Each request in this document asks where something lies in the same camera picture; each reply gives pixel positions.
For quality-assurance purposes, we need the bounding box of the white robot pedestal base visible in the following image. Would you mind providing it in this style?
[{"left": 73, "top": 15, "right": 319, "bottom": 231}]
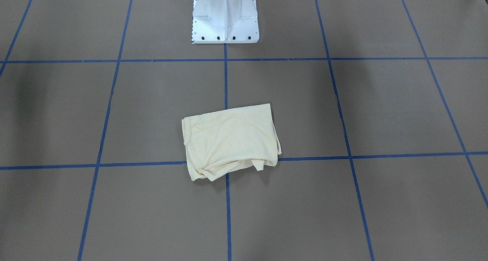
[{"left": 191, "top": 0, "right": 260, "bottom": 44}]

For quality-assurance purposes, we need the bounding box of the cream long-sleeve graphic shirt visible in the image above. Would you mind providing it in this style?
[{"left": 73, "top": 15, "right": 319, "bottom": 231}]
[{"left": 181, "top": 103, "right": 282, "bottom": 182}]

